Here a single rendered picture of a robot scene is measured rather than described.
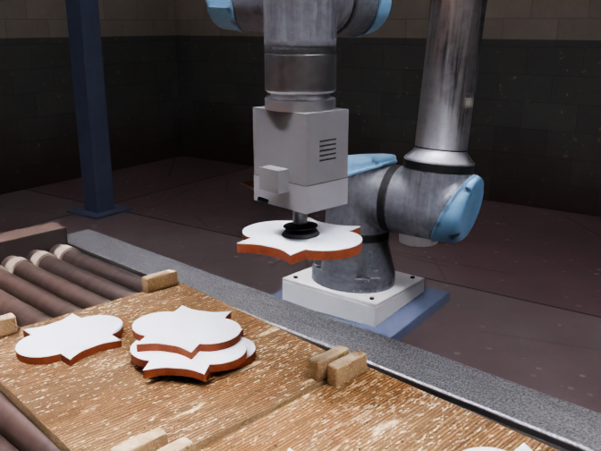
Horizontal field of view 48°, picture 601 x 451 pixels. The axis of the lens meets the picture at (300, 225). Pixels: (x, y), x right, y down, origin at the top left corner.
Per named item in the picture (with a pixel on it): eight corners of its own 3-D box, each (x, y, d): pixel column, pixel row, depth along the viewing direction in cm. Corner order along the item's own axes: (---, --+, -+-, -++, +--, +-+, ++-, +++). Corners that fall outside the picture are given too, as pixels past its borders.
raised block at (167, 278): (173, 282, 115) (172, 267, 115) (179, 285, 114) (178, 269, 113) (141, 292, 111) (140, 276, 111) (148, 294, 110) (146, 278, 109)
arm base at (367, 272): (334, 261, 134) (337, 212, 132) (406, 277, 127) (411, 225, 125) (296, 280, 122) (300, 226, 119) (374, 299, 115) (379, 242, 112)
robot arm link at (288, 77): (299, 55, 66) (245, 53, 71) (299, 103, 67) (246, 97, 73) (351, 53, 71) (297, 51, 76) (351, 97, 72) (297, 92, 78)
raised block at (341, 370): (357, 367, 87) (358, 347, 86) (368, 371, 86) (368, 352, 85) (325, 383, 83) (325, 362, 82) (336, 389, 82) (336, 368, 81)
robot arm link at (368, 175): (342, 216, 130) (349, 145, 127) (408, 228, 123) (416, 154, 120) (311, 226, 120) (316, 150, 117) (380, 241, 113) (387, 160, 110)
